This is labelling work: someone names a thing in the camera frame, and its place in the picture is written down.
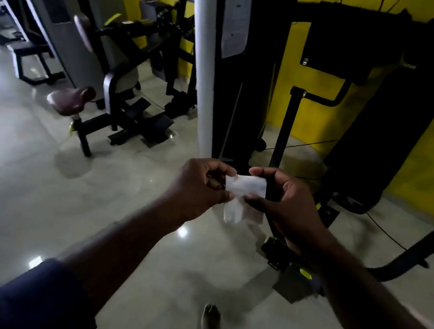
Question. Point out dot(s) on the person's left hand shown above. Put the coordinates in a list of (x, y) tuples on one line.
[(196, 188)]

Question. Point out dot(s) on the person's right hand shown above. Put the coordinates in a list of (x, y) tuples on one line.
[(296, 213)]

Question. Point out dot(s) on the white cleaning wipe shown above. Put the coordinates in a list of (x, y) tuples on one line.
[(245, 183)]

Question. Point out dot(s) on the black seated gym machine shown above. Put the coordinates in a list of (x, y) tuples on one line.
[(253, 94)]

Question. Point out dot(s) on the person's right forearm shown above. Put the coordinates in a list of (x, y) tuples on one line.
[(373, 321)]

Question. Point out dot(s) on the person's left forearm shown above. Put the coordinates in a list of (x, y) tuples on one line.
[(124, 246)]

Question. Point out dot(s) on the person's blue shirt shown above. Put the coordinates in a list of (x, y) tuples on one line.
[(32, 301)]

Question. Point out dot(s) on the black back pad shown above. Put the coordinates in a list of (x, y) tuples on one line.
[(387, 137)]

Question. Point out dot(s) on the black low bench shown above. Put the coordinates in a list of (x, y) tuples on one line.
[(29, 48)]

